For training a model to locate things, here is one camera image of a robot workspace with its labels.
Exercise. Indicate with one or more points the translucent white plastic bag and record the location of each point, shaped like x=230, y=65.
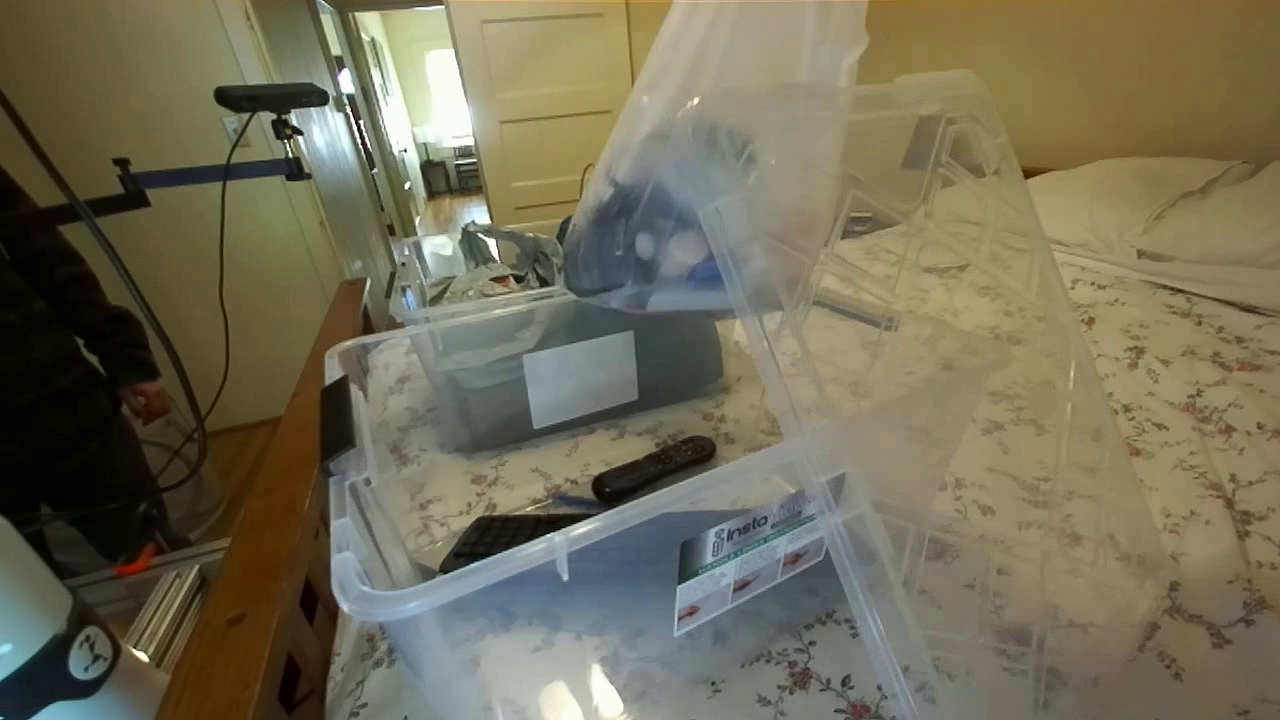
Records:
x=722, y=83

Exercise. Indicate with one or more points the blank white label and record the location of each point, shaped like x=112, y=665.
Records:
x=582, y=381

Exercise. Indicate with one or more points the black remote control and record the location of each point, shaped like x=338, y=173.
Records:
x=652, y=465

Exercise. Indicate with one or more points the dark teal cloth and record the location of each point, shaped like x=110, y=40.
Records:
x=483, y=392

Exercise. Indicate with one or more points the flat black rectangular object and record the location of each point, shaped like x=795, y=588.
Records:
x=507, y=535

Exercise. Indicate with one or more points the printed product label sticker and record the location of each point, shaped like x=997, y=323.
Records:
x=744, y=570

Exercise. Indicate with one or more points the white panel door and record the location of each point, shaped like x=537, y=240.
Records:
x=544, y=94

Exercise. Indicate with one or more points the clear plastic bin lid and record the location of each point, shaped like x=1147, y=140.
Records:
x=963, y=332

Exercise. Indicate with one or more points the clear bin with printed label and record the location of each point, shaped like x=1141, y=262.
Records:
x=363, y=593

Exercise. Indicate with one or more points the wooden bed footboard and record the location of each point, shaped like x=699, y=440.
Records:
x=255, y=584

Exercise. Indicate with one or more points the white pillow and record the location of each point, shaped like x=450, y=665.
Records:
x=1120, y=202
x=1235, y=221

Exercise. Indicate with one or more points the floral bedspread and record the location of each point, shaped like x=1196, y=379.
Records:
x=1174, y=440

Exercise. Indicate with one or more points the person in dark clothing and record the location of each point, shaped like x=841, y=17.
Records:
x=53, y=346

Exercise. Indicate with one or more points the white device with black band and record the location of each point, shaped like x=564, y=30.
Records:
x=26, y=603

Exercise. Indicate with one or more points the black stereo camera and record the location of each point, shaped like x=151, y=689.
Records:
x=267, y=98

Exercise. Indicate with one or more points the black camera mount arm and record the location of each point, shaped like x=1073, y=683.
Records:
x=202, y=173

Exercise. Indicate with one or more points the silver metal equipment frame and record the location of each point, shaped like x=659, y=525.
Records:
x=164, y=604

